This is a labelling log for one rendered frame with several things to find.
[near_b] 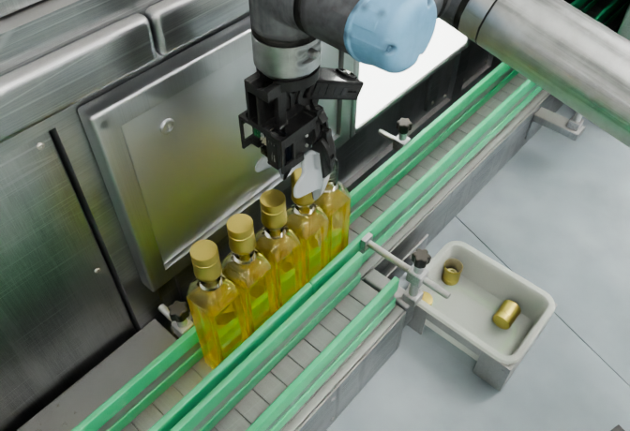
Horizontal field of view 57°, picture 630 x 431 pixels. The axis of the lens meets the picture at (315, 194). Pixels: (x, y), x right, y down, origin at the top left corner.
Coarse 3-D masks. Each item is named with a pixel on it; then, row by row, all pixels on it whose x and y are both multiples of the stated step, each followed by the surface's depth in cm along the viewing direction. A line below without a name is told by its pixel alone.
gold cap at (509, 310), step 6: (510, 300) 108; (504, 306) 108; (510, 306) 107; (516, 306) 107; (498, 312) 107; (504, 312) 107; (510, 312) 107; (516, 312) 107; (492, 318) 108; (498, 318) 107; (504, 318) 106; (510, 318) 106; (516, 318) 107; (498, 324) 108; (504, 324) 106; (510, 324) 106
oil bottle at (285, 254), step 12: (288, 228) 83; (264, 240) 82; (276, 240) 81; (288, 240) 82; (300, 240) 84; (264, 252) 82; (276, 252) 81; (288, 252) 82; (300, 252) 85; (276, 264) 82; (288, 264) 84; (300, 264) 87; (276, 276) 84; (288, 276) 86; (300, 276) 89; (276, 288) 86; (288, 288) 88; (300, 288) 92; (276, 300) 89; (288, 300) 90
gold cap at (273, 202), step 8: (264, 192) 78; (272, 192) 78; (280, 192) 78; (264, 200) 77; (272, 200) 77; (280, 200) 77; (264, 208) 77; (272, 208) 76; (280, 208) 77; (264, 216) 78; (272, 216) 77; (280, 216) 78; (264, 224) 79; (272, 224) 78; (280, 224) 79
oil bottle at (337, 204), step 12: (324, 192) 87; (336, 192) 88; (348, 192) 89; (324, 204) 87; (336, 204) 88; (348, 204) 90; (336, 216) 89; (348, 216) 93; (336, 228) 91; (348, 228) 95; (336, 240) 94; (336, 252) 96
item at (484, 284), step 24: (432, 264) 109; (480, 264) 112; (456, 288) 114; (480, 288) 114; (504, 288) 110; (528, 288) 106; (432, 312) 102; (456, 312) 110; (480, 312) 110; (528, 312) 109; (552, 312) 102; (480, 336) 107; (504, 336) 107; (528, 336) 99; (504, 360) 96
